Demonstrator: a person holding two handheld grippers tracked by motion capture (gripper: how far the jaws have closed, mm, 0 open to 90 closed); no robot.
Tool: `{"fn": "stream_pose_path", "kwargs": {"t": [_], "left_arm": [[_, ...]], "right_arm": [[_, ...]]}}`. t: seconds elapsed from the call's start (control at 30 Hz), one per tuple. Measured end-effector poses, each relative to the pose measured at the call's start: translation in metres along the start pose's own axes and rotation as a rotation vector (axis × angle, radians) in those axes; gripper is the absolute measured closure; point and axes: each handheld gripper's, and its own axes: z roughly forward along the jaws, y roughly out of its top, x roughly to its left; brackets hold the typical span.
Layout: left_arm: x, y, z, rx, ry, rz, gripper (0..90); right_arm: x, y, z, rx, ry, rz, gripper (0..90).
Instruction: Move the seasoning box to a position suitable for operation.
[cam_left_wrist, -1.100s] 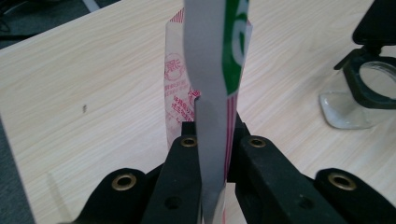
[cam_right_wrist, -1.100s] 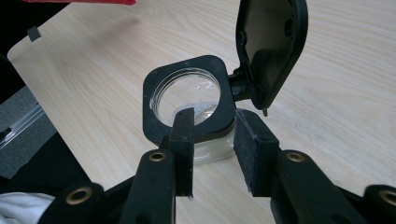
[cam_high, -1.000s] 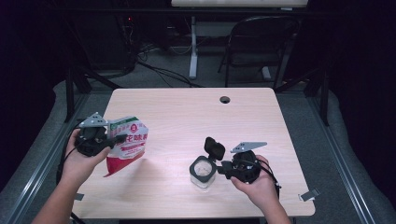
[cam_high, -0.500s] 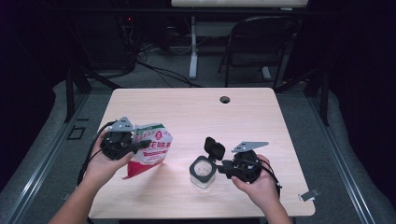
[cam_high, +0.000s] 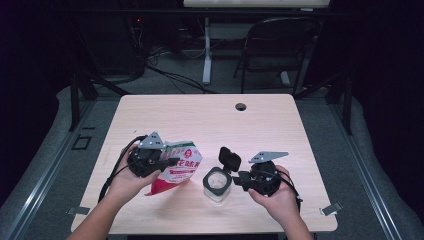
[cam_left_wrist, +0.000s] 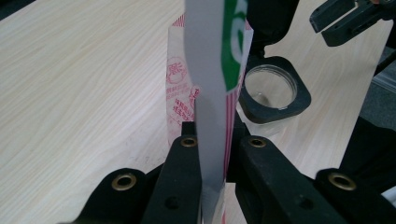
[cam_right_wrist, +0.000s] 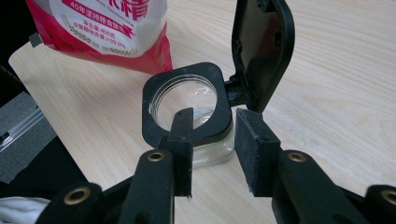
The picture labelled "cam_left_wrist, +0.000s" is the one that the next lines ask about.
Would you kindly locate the clear jar with black lid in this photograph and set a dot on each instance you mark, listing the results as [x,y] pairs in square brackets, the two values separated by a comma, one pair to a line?
[264,112]

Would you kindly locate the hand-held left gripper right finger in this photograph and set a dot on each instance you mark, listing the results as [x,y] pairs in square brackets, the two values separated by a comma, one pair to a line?
[267,180]

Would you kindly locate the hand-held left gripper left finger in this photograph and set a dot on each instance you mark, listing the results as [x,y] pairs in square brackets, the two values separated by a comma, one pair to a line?
[180,174]

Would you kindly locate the pink and clear plastic bag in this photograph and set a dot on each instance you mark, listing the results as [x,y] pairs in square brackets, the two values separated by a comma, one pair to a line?
[207,93]

